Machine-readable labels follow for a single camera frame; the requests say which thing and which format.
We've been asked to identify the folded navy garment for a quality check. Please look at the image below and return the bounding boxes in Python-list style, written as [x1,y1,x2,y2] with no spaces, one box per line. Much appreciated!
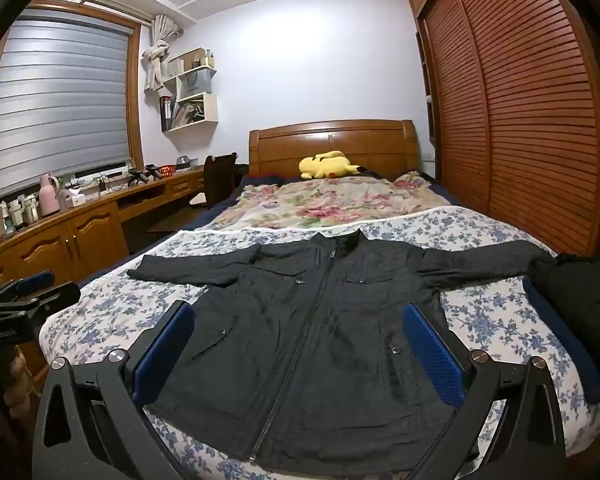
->
[522,275,600,403]

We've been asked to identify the blue floral bedspread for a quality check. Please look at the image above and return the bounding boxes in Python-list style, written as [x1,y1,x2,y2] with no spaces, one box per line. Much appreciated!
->
[39,205,600,480]

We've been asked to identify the grey window blind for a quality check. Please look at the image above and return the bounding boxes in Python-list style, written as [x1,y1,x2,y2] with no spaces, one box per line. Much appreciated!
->
[0,15,133,198]

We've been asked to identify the curtain rod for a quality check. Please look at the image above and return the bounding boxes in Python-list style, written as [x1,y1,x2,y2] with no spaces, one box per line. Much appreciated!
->
[40,0,146,23]

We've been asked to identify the dark wooden chair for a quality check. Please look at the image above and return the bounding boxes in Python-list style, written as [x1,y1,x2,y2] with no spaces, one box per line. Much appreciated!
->
[187,152,238,211]

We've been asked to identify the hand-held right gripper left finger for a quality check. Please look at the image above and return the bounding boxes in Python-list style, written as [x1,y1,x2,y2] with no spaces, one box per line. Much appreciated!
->
[32,300,201,480]

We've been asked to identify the white wall shelf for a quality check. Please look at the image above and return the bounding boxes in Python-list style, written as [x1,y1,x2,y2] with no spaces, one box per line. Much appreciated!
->
[158,47,219,133]

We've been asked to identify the tied beige curtain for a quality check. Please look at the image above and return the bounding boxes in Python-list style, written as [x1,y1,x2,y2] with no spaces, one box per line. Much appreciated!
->
[141,15,183,93]

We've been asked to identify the folded black garment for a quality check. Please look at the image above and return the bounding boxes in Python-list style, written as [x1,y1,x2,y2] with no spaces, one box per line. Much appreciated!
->
[527,254,600,396]

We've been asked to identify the pink floral blanket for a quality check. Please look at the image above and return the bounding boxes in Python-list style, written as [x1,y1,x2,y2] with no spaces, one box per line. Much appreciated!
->
[207,172,453,233]

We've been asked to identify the wooden window frame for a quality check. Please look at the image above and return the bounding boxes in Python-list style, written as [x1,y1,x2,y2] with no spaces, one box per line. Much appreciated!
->
[0,0,146,201]

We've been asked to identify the wooden desk cabinet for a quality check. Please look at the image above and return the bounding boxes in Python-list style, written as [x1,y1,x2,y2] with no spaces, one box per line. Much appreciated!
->
[0,165,206,391]

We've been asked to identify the wooden headboard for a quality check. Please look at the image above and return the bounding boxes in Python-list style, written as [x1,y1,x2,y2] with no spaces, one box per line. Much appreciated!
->
[248,119,422,181]

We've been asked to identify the black zip jacket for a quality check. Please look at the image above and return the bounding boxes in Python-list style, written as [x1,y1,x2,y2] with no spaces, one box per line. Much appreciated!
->
[126,228,556,466]

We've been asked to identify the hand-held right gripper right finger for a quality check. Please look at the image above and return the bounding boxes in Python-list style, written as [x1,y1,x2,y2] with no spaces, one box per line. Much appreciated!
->
[401,302,567,480]

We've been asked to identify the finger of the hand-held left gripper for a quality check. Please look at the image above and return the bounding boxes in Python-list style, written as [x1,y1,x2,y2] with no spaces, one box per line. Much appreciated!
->
[0,282,81,317]
[0,270,56,302]

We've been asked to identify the person's left hand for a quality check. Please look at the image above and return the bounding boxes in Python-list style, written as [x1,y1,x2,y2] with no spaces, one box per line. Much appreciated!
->
[3,349,32,409]

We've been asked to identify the pink kettle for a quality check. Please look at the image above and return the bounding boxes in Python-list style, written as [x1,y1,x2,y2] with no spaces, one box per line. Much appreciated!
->
[39,172,62,218]

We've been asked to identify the wooden louvered wardrobe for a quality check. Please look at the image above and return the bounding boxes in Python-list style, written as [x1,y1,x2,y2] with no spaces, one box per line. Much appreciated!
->
[406,0,600,261]

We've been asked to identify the yellow plush toy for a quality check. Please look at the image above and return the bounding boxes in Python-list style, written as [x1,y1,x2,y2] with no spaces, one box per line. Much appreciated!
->
[298,150,363,180]

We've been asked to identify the white paper bag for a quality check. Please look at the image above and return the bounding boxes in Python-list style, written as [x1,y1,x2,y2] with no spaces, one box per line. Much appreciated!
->
[177,69,213,101]

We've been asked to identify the black tools on desk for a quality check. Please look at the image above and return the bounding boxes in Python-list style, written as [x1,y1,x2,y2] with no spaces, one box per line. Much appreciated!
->
[127,164,161,184]

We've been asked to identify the white bottles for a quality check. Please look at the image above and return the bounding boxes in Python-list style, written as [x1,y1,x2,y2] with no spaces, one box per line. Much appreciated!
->
[0,195,41,231]

